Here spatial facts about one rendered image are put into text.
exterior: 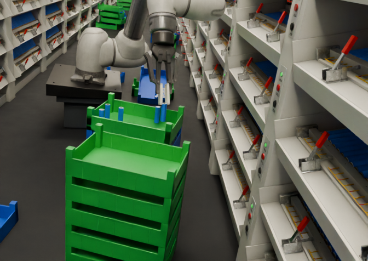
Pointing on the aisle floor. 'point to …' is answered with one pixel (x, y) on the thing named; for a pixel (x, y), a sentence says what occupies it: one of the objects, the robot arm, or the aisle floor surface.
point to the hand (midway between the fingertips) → (164, 94)
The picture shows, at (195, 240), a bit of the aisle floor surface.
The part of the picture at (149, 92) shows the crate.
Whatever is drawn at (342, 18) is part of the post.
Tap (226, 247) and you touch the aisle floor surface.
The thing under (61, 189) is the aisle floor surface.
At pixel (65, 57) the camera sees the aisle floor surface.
